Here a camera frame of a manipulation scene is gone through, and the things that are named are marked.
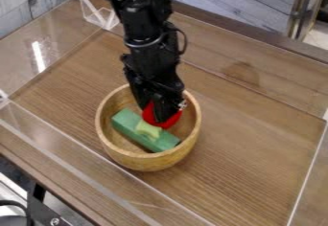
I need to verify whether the black cable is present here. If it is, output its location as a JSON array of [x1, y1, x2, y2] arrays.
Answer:
[[0, 199, 31, 226]]

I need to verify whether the green rectangular block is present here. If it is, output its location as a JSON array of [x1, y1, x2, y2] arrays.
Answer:
[[111, 108, 181, 152]]

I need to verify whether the red plush fruit green leaf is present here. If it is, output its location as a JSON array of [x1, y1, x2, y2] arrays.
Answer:
[[134, 102, 182, 141]]

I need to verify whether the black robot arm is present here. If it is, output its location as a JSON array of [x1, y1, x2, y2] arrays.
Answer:
[[107, 0, 186, 125]]

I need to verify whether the wooden table leg background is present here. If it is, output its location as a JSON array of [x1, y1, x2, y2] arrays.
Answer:
[[287, 0, 323, 41]]

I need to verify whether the wooden bowl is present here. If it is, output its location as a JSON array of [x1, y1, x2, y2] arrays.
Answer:
[[95, 84, 201, 171]]

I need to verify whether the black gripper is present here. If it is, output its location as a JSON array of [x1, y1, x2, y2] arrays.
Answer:
[[121, 34, 185, 123]]

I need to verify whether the black table frame bracket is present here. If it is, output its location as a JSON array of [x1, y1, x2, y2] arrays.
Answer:
[[27, 183, 74, 226]]

